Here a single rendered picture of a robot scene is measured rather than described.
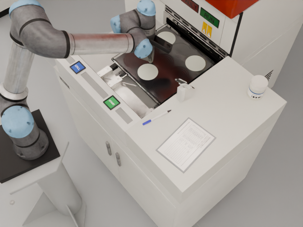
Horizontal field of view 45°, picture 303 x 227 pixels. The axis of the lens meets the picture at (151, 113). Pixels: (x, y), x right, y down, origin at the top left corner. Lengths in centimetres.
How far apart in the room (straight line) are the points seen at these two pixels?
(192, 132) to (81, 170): 119
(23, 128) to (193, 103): 71
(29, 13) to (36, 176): 71
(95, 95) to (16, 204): 115
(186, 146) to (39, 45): 68
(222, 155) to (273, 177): 113
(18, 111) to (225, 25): 95
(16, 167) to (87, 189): 88
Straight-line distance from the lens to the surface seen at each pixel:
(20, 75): 150
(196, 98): 161
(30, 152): 164
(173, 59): 182
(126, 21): 151
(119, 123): 155
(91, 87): 167
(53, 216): 245
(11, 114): 154
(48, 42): 126
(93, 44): 133
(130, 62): 181
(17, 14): 135
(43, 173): 167
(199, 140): 150
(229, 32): 170
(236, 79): 170
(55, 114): 279
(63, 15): 344
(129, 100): 171
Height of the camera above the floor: 230
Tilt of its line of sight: 58 degrees down
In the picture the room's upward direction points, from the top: 1 degrees counter-clockwise
